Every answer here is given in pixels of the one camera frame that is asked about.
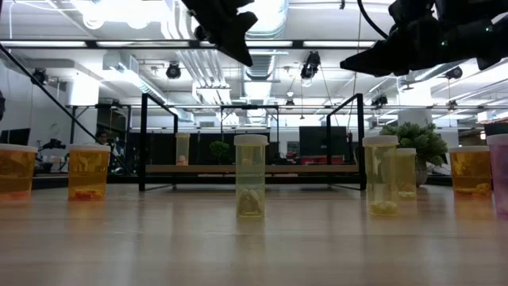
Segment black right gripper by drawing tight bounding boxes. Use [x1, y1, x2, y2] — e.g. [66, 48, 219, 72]
[339, 0, 508, 78]

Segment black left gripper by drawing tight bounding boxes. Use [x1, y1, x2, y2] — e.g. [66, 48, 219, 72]
[180, 0, 260, 68]

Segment small yellow medicine bottle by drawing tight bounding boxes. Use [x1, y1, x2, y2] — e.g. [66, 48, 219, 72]
[233, 133, 270, 218]
[362, 135, 400, 217]
[395, 147, 418, 201]

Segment orange medicine bottle white cap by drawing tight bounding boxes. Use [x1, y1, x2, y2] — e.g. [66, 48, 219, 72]
[448, 145, 492, 198]
[0, 143, 39, 202]
[67, 143, 111, 202]

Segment small pink medicine bottle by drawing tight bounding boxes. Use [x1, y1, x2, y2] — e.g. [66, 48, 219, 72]
[486, 133, 508, 219]

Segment green potted plant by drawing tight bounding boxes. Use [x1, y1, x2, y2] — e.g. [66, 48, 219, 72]
[379, 122, 449, 187]

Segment small background plant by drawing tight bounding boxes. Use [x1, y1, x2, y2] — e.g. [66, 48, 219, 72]
[209, 140, 231, 165]

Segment red storage bins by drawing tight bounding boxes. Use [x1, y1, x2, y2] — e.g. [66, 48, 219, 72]
[300, 155, 344, 166]

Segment black overhead beam with lights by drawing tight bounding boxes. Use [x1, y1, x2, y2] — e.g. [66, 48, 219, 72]
[0, 38, 378, 51]

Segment person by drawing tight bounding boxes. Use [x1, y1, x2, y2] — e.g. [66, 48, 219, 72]
[94, 129, 124, 176]

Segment black monitor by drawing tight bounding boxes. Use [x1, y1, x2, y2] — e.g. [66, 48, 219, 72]
[0, 127, 32, 147]

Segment black background rig frame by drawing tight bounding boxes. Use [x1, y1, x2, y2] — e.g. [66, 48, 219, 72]
[65, 102, 133, 176]
[219, 104, 280, 166]

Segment wooden shelf black metal frame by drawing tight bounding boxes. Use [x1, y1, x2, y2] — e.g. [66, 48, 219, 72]
[137, 93, 367, 192]

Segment thin black tether cable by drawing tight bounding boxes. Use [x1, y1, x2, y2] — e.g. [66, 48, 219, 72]
[0, 42, 133, 176]

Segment black aluminium table frame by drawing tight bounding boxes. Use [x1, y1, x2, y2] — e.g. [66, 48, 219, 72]
[31, 172, 508, 191]

